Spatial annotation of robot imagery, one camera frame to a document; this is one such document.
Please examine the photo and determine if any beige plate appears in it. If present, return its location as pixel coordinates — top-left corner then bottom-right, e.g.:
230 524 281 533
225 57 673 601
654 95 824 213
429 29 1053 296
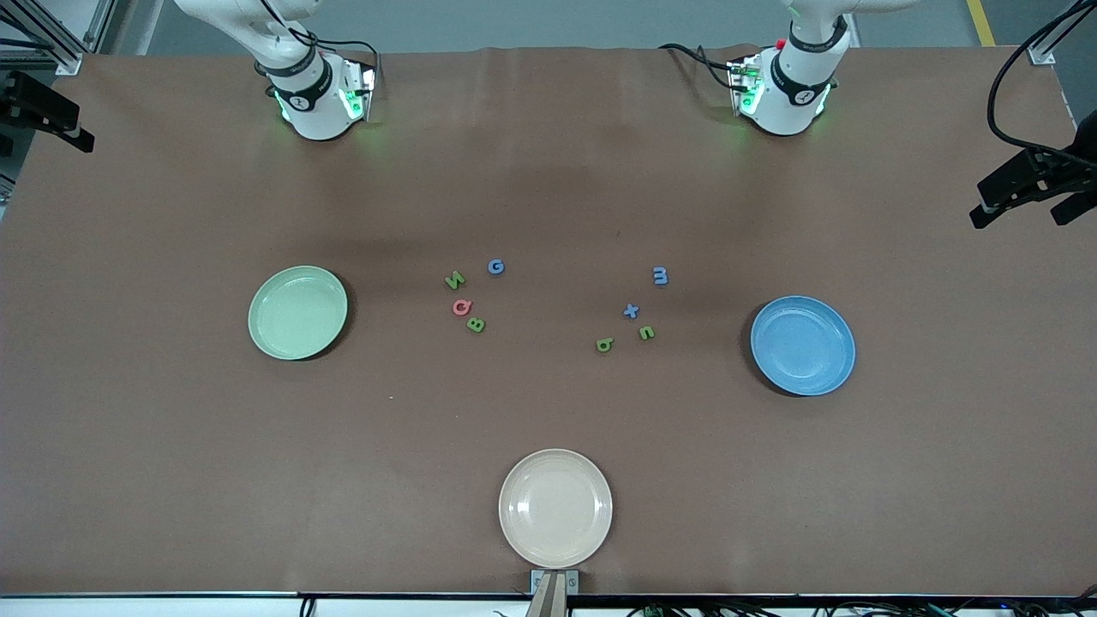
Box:
498 448 614 570

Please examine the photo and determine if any white table edge strip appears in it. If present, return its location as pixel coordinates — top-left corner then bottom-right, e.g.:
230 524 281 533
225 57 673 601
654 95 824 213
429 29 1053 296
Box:
0 591 1097 617

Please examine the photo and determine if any grey arm base connector box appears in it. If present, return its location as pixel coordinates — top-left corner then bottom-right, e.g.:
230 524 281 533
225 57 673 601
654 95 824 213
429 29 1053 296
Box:
727 56 765 118
337 58 378 123

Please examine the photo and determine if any light green plate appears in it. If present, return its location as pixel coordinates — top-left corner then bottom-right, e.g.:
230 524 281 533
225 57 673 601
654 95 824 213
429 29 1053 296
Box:
248 265 350 362

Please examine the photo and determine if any black arm base cable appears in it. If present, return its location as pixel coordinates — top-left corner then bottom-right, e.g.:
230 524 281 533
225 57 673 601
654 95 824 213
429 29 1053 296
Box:
658 43 740 91
257 0 382 87

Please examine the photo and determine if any blue plate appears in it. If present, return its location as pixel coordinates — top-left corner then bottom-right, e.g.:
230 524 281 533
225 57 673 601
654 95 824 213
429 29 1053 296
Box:
750 296 857 398

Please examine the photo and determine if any metal camera post bracket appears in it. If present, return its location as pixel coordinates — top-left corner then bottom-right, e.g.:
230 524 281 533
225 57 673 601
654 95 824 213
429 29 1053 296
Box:
525 569 580 617

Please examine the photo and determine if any aluminium frame profile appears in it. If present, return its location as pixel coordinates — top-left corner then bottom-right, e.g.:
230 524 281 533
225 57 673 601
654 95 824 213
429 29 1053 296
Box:
1027 0 1097 68
0 0 117 76

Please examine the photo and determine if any brown table cover mat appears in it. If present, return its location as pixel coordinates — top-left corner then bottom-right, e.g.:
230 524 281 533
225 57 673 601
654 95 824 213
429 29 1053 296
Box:
0 45 1097 596

